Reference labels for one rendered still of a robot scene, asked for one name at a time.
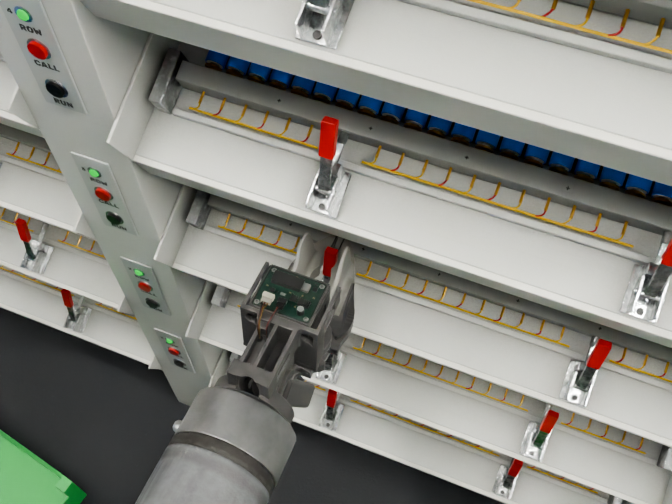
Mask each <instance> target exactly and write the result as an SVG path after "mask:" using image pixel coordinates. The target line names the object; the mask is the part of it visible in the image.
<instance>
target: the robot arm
mask: <svg viewBox="0 0 672 504"><path fill-rule="evenodd" d="M337 240H338V236H335V235H330V236H328V237H326V238H323V239H321V240H319V241H318V242H316V243H313V240H312V237H311V234H310V233H306V234H305V235H304V236H303V237H302V239H301V241H300V243H299V246H298V250H297V255H296V259H294V260H293V262H292V263H291V264H290V266H289V268H288V269H285V268H282V267H279V266H276V265H273V264H271V265H270V266H269V262H267V261H266V262H265V264H264V265H263V267H262V269H261V271H260V272H259V274H258V276H257V278H256V279H255V281H254V283H253V285H252V287H251V288H250V290H249V292H248V294H247V295H246V297H245V299H244V301H243V302H242V304H241V306H240V312H241V322H242V332H243V345H245V346H246V348H245V350H244V352H243V354H242V356H241V357H240V359H239V360H238V359H235V358H234V359H233V361H232V363H231V365H230V367H229V368H228V370H227V375H223V376H221V377H219V378H218V380H217V382H216V384H215V385H214V387H207V388H205V389H202V390H200V391H199V393H198V394H197V396H196V397H195V399H194V401H193V403H192V405H191V406H190V408H189V410H188V412H187V413H186V415H185V417H184V419H183V420H182V421H181V420H177V421H175V423H174V424H173V431H175V434H174V435H173V437H172V439H171V440H170V442H169V444H168V446H167V448H166V449H165V451H164V453H163V454H162V456H161V458H160V460H159V462H158V463H157V465H156V467H155V469H154V471H153V472H152V474H151V476H150V478H149V479H148V481H147V483H146V485H145V487H144V488H143V490H142V492H141V494H140V496H139V497H138V499H137V501H136V503H135V504H267V503H268V501H269V498H270V496H271V494H272V492H273V490H274V488H275V487H276V485H277V483H278V481H279V478H280V476H281V474H282V472H283V469H284V467H285V465H286V463H287V460H288V458H289V456H290V454H291V451H292V449H293V447H294V445H295V442H296V434H295V432H294V430H293V428H292V426H291V423H292V420H293V418H294V410H293V408H292V407H298V408H307V407H308V406H309V404H310V401H311V398H312V395H313V393H314V390H315V386H314V385H313V384H311V383H308V382H305V381H304V379H303V378H302V376H304V377H307V378H309V379H311V377H312V375H313V373H317V372H320V371H324V370H325V361H326V360H327V358H328V357H329V355H330V354H333V355H336V356H338V355H339V351H340V348H341V346H342V345H343V343H344V342H345V341H346V340H347V338H348V337H349V335H350V333H351V330H352V327H353V323H354V314H355V308H354V285H355V265H354V253H353V250H352V247H351V244H350V242H349V240H347V239H343V241H342V243H341V245H340V247H339V249H338V250H339V251H338V259H337V263H336V264H335V266H334V267H333V268H332V269H331V277H330V281H329V283H325V282H322V281H319V280H317V279H315V278H316V277H317V276H319V275H320V269H321V267H322V265H323V262H324V253H325V250H326V248H327V246H329V247H332V248H335V245H336V242H337ZM260 280H261V282H260ZM259 282H260V283H259ZM258 284H259V285H258ZM257 285H258V287H257ZM256 287H257V289H256ZM255 289H256V291H255ZM254 291H255V292H254ZM253 292H254V294H253ZM252 294H253V296H252ZM251 296H252V298H251Z"/></svg>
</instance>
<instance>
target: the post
mask: <svg viewBox="0 0 672 504"><path fill-rule="evenodd" d="M41 2H42V5H43V7H44V10H45V12H46V14H47V17H48V19H49V22H50V24H51V26H52V29H53V31H54V34H55V36H56V38H57V41H58V43H59V46H60V48H61V51H62V53H63V55H64V58H65V60H66V63H67V65H68V67H69V70H70V72H71V75H72V77H73V79H74V82H75V84H76V87H77V89H78V91H79V94H80V96H81V99H82V101H83V103H84V106H85V108H86V111H87V113H88V114H87V115H86V114H83V113H80V112H76V111H73V110H70V109H67V108H64V107H61V106H58V105H55V104H52V103H49V102H46V100H45V98H44V96H43V94H42V92H41V90H40V88H39V86H38V84H37V82H36V79H35V77H34V75H33V73H32V71H31V69H30V67H29V65H28V63H27V61H26V58H25V56H24V54H23V52H22V50H21V48H20V46H19V44H18V42H17V39H16V37H15V35H14V33H13V31H12V29H11V27H10V25H9V23H8V21H7V18H6V16H5V14H4V12H3V10H2V8H1V6H0V52H1V54H2V56H3V58H4V60H5V62H6V64H7V66H8V68H9V70H10V71H11V73H12V75H13V77H14V79H15V81H16V83H17V85H18V87H19V89H20V91H21V93H22V95H23V97H24V99H25V101H26V103H27V105H28V107H29V109H30V111H31V113H32V115H33V117H34V119H35V121H36V123H37V125H38V126H39V128H40V130H41V132H42V134H43V136H44V138H45V140H46V142H47V144H48V146H49V148H50V150H51V152H52V154H53V156H54V158H55V160H56V162H57V164H58V166H59V168H60V170H61V172H62V174H63V176H64V178H65V179H66V181H67V183H68V185H69V187H70V189H71V191H72V193H73V195H74V197H75V199H76V201H77V203H78V205H79V207H80V209H81V211H82V213H83V215H84V217H85V219H86V221H87V223H88V225H89V227H90V229H91V231H92V233H93V234H94V236H95V238H96V240H97V242H98V244H99V246H100V248H101V250H102V252H103V254H104V256H105V258H106V260H107V262H108V264H109V266H110V268H111V270H112V272H113V274H114V276H115V278H116V280H117V282H118V284H119V286H120V288H121V289H122V291H123V293H124V295H125V297H126V299H127V301H128V303H129V305H130V307H131V309H132V311H133V313H134V315H135V317H136V319H137V321H138V323H139V325H140V327H141V329H142V331H143V333H144V335H145V337H146V339H147V341H148V342H149V344H150V346H151V348H152V350H153V352H154V354H155V356H156V358H157V360H158V362H159V364H160V366H161V368H162V370H163V372H164V374H165V376H166V378H167V380H168V382H169V384H170V386H171V388H172V390H173V392H174V394H175V396H176V397H177V399H178V401H179V402H181V403H183V404H186V405H189V406H191V405H192V403H193V401H194V399H195V397H196V396H197V394H198V393H199V391H200V390H202V389H205V388H207V387H208V386H209V383H210V380H211V378H212V375H213V372H214V370H215V367H216V364H217V362H218V359H219V356H220V354H221V351H222V348H220V347H218V346H215V345H212V344H210V343H207V342H204V341H202V340H199V339H194V338H188V337H185V334H186V331H187V328H188V326H189V323H190V320H191V318H192V315H193V313H194V310H195V307H196V305H197V302H198V300H199V297H200V294H201V292H202V289H203V287H204V284H205V281H206V280H203V279H201V278H198V277H195V276H192V275H190V274H187V273H184V272H182V271H179V270H177V269H175V268H172V267H170V266H168V265H165V264H163V263H161V262H158V261H156V260H154V256H155V254H156V251H157V248H158V246H159V243H160V241H161V238H162V236H163V233H164V231H165V228H166V226H167V223H168V220H169V218H170V215H171V213H172V210H173V208H174V205H175V203H176V200H177V197H178V195H179V192H180V190H181V187H182V185H183V184H180V183H177V182H174V181H171V180H168V179H165V178H162V177H159V176H156V175H153V174H150V173H148V172H147V171H146V170H144V169H143V168H141V167H140V166H139V165H137V164H136V163H134V162H133V161H132V160H130V159H129V158H127V157H126V156H125V155H123V154H122V153H120V152H119V151H117V150H116V149H115V148H113V147H112V146H110V145H109V144H108V143H106V141H107V138H108V136H109V134H110V131H111V129H112V126H113V124H114V121H115V119H116V116H117V114H118V111H119V109H120V107H121V104H122V102H123V99H124V97H125V94H126V92H127V89H128V87H129V84H130V82H131V80H132V77H133V75H134V72H135V70H136V67H137V65H138V62H139V60H140V57H141V55H142V52H143V50H144V48H145V45H146V43H147V40H148V38H149V35H150V33H151V32H147V31H144V30H140V29H137V28H134V27H130V26H127V25H123V24H120V23H117V22H113V21H110V20H107V19H103V18H100V17H96V16H95V15H94V14H93V13H92V12H91V11H90V10H89V9H88V8H87V7H86V6H85V5H84V4H83V3H82V2H81V1H80V0H41ZM71 151H72V152H75V153H78V154H81V155H84V156H87V157H90V158H93V159H96V160H99V161H102V162H105V163H108V164H109V166H110V168H111V171H112V173H113V176H114V178H115V180H116V183H117V185H118V188H119V190H120V192H121V195H122V197H123V200H124V202H125V204H126V207H127V209H128V212H129V214H130V216H131V219H132V221H133V224H134V226H135V228H136V231H137V233H138V236H136V235H133V234H130V233H127V232H125V231H122V230H119V229H116V228H113V227H110V226H108V225H105V224H104V222H103V220H102V218H101V216H100V214H99V212H98V210H97V208H96V205H95V203H94V201H93V199H92V197H91V195H90V193H89V191H88V189H87V187H86V184H85V182H84V180H83V178H82V176H81V174H80V172H79V170H78V168H77V166H76V163H75V161H74V159H73V157H72V155H71V153H70V152H71ZM121 256H122V257H125V258H127V259H130V260H133V261H136V262H139V263H141V264H144V265H147V266H150V267H152V269H153V272H154V274H155V277H156V279H157V281H158V284H159V286H160V289H161V291H162V293H163V296H164V298H165V301H166V303H167V305H168V308H169V310H170V313H171V316H169V315H166V314H164V313H161V312H158V311H155V310H153V309H150V308H147V307H145V306H143V304H142V302H141V300H140V298H139V296H138V294H137V292H136V289H135V287H134V285H133V283H132V281H131V279H130V277H129V275H128V273H127V271H126V268H125V266H124V264H123V262H122V260H121V258H120V257H121ZM155 328H156V329H159V330H162V331H164V332H167V333H170V334H172V335H175V336H178V337H180V338H181V339H182V342H183V344H184V346H185V349H186V351H187V354H188V356H189V358H190V361H191V363H192V366H193V368H194V370H195V373H193V372H190V371H188V370H185V369H182V368H180V367H177V366H175V365H172V364H171V363H170V361H169V359H168V357H167V355H166V353H165V350H164V348H163V346H162V344H161V342H160V340H159V338H158V336H157V334H156V332H155Z"/></svg>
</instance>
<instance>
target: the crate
mask: <svg viewBox="0 0 672 504"><path fill-rule="evenodd" d="M86 496H87V494H86V493H85V492H84V491H83V490H81V489H80V488H79V487H78V486H77V485H76V484H75V483H73V482H72V481H71V480H69V479H68V478H67V477H66V476H64V475H63V474H61V473H60V472H59V471H57V470H56V469H54V468H53V467H52V466H50V465H49V464H48V463H46V462H45V461H43V460H42V459H41V458H39V457H38V456H36V455H35V454H34V453H32V452H31V451H29V450H28V449H27V448H25V447H24V446H23V445H21V444H20V443H18V442H17V441H16V440H14V439H13V438H11V437H10V436H9V435H7V434H6V433H4V432H3V431H2V430H0V504H80V503H81V502H82V501H83V499H84V498H85V497H86Z"/></svg>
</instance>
